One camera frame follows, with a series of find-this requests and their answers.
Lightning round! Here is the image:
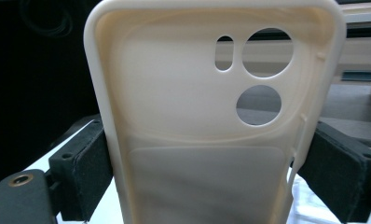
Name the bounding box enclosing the beige phone case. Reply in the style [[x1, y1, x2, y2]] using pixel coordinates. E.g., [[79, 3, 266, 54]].
[[83, 0, 348, 224]]

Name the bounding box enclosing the coiled black cable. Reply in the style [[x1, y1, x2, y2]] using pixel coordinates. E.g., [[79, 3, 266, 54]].
[[20, 0, 74, 38]]

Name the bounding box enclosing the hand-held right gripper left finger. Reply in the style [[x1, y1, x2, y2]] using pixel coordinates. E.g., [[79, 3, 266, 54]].
[[48, 119, 115, 223]]

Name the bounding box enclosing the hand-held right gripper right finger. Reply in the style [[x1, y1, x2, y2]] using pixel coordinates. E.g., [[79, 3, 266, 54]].
[[297, 120, 371, 224]]

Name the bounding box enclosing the dark curtain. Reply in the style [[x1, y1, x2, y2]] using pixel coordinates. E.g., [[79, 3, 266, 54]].
[[0, 0, 104, 194]]

